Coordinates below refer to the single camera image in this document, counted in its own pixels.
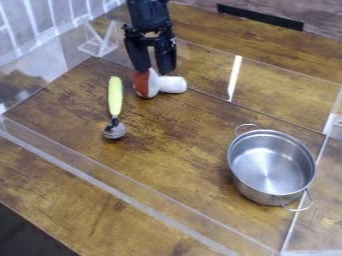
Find clear acrylic triangle stand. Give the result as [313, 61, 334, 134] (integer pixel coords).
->
[78, 21, 119, 58]

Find stainless steel pot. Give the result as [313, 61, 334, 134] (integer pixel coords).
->
[226, 124, 317, 212]

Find green handled metal spoon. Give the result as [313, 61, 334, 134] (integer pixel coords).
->
[103, 76, 127, 139]

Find black bar on table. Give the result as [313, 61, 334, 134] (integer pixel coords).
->
[217, 3, 305, 31]

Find clear acrylic enclosure wall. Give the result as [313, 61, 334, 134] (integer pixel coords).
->
[0, 22, 342, 256]

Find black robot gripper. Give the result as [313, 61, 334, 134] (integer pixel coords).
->
[123, 0, 177, 75]

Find red white plush mushroom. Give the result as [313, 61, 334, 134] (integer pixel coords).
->
[133, 68, 187, 99]

